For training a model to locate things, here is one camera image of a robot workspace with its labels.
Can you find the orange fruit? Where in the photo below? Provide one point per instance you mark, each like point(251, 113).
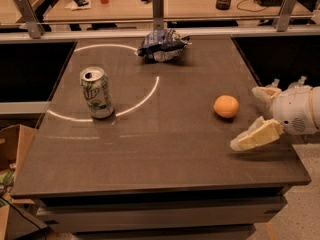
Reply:
point(226, 106)

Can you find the cardboard box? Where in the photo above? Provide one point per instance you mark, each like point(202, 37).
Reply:
point(17, 216)

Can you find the blue crumpled chip bag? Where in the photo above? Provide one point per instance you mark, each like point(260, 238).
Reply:
point(163, 45)

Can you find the metal rail with brackets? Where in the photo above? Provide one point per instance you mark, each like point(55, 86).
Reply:
point(56, 20)

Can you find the green 7up can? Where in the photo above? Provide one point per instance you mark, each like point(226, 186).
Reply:
point(95, 85)

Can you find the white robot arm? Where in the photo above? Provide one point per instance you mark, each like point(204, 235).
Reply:
point(316, 109)

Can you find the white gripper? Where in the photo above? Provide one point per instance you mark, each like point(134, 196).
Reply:
point(292, 109)

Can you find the clear plastic bottle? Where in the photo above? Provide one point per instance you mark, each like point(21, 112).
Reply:
point(274, 84)

